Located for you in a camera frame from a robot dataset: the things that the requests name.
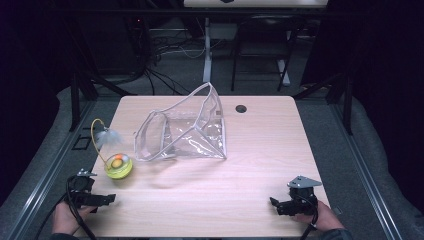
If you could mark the person's right hand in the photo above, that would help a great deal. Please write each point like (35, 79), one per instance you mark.
(325, 218)

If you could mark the white desk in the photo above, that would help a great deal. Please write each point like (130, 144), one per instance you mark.
(255, 3)

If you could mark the white desk leg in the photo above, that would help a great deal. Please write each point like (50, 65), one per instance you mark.
(284, 71)
(207, 53)

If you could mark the clear plastic bag white trim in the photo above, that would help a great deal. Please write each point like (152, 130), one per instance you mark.
(186, 136)

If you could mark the person's left hand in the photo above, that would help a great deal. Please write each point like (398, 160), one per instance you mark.
(65, 216)

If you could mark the black metal stand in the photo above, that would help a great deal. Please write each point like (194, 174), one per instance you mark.
(336, 90)
(80, 86)

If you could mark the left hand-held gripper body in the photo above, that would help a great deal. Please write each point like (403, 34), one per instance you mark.
(81, 190)

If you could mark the aluminium rail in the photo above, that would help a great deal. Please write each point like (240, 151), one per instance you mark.
(363, 170)
(46, 176)

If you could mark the yellow-green feather cat toy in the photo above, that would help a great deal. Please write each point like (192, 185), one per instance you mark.
(118, 166)

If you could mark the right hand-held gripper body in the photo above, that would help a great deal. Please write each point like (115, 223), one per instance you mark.
(301, 196)

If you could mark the black chair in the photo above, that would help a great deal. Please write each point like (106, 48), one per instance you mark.
(266, 33)

